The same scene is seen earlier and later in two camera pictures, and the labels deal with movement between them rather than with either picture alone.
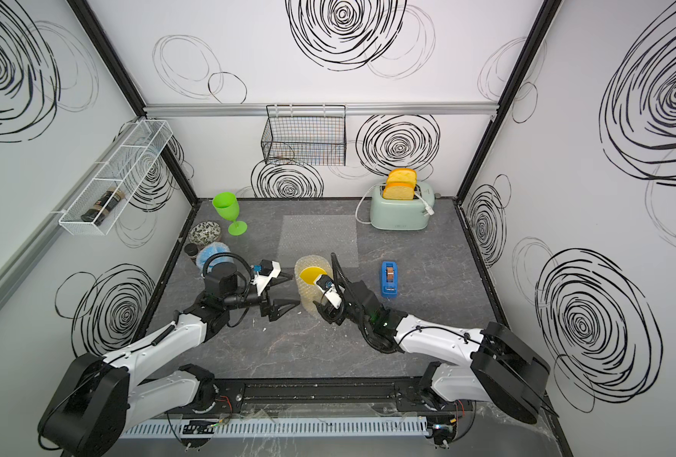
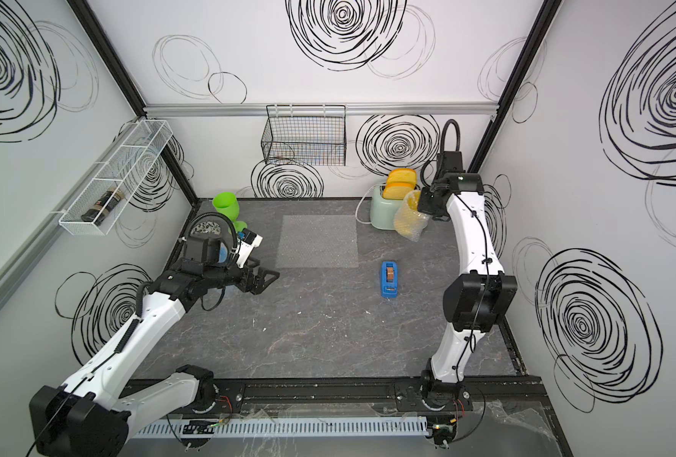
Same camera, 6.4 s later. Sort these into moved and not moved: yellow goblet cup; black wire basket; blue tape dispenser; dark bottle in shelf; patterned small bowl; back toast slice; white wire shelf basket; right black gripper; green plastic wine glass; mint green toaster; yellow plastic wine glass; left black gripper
Moved: left black gripper; yellow plastic wine glass; right black gripper; yellow goblet cup
Not moved: white wire shelf basket; back toast slice; mint green toaster; green plastic wine glass; patterned small bowl; dark bottle in shelf; black wire basket; blue tape dispenser
